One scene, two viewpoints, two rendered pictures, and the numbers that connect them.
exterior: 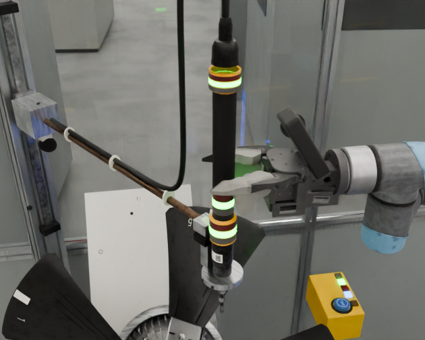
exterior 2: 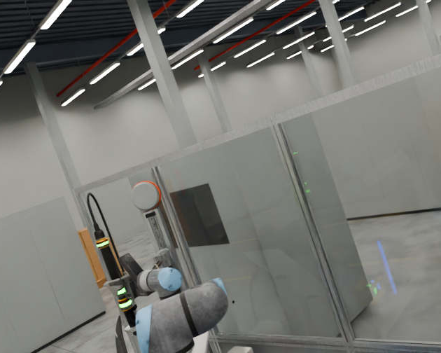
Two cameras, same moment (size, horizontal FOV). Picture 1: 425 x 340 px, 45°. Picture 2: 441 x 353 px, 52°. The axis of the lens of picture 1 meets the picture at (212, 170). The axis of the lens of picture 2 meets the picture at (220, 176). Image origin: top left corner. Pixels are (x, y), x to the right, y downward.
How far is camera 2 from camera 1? 167 cm
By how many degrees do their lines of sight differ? 55
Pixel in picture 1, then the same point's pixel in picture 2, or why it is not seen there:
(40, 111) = (157, 257)
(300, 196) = (129, 290)
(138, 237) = not seen: hidden behind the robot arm
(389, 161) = (150, 276)
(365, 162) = (143, 276)
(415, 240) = not seen: outside the picture
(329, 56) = (304, 219)
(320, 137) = (325, 274)
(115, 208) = not seen: hidden behind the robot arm
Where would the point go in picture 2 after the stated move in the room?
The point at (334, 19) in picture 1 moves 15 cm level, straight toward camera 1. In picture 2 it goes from (299, 196) to (271, 209)
